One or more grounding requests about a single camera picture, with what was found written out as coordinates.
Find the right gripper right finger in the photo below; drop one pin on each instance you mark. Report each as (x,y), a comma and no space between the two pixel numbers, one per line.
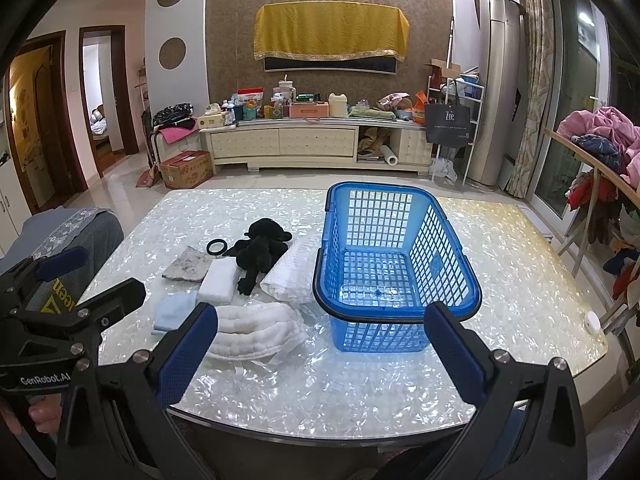
(527,422)

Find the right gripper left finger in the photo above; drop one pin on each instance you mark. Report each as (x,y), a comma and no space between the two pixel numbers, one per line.
(115,421)

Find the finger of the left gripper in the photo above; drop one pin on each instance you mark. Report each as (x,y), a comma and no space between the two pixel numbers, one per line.
(32,272)
(111,306)

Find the light blue cloth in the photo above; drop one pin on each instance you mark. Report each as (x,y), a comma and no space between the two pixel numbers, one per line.
(172,311)

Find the grey stained cloth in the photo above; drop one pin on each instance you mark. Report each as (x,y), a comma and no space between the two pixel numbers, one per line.
(191,266)

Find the white sponge block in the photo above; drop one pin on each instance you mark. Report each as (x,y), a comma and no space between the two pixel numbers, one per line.
(219,284)

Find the black ring band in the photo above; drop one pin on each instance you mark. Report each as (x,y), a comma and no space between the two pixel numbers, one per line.
(216,247)

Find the white fluffy towel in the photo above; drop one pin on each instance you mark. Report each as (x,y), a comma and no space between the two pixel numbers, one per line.
(256,331)

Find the black plush toy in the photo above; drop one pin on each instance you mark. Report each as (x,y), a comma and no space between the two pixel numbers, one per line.
(265,242)

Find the white quilted cloth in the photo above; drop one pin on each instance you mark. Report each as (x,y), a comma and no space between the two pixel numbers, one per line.
(290,279)

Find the blue plastic basket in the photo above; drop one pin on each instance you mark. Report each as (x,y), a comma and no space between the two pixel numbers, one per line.
(386,253)

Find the person's left hand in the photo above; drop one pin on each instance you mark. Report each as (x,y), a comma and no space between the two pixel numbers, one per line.
(45,413)

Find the grey chair with lace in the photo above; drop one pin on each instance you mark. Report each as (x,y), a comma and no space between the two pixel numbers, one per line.
(47,234)

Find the small white round object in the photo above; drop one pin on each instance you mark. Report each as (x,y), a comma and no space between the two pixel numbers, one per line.
(592,322)

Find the wooden clothes rack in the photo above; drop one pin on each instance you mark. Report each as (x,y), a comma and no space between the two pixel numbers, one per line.
(620,312)

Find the pink storage box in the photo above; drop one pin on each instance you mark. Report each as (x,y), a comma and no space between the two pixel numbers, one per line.
(309,110)

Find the pink clothes pile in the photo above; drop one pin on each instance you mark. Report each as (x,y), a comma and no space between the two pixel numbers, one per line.
(613,125)

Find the paper roll in cabinet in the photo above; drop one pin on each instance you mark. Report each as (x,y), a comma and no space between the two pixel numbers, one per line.
(389,156)

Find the black shopping bag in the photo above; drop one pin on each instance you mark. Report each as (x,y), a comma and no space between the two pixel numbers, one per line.
(447,120)

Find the white plastic jug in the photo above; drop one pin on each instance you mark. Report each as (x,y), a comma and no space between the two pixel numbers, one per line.
(338,105)

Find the cream TV cabinet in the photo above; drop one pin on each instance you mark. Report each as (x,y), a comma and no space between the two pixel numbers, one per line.
(325,143)

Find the silver standing air conditioner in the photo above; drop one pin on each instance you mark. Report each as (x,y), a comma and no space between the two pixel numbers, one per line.
(500,38)

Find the white metal shelf rack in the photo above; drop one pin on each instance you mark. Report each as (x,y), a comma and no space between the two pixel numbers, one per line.
(471,94)

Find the yellow cloth covered TV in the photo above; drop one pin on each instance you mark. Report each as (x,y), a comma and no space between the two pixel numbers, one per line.
(330,31)

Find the patterned curtain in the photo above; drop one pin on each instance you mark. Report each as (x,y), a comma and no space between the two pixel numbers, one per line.
(539,38)

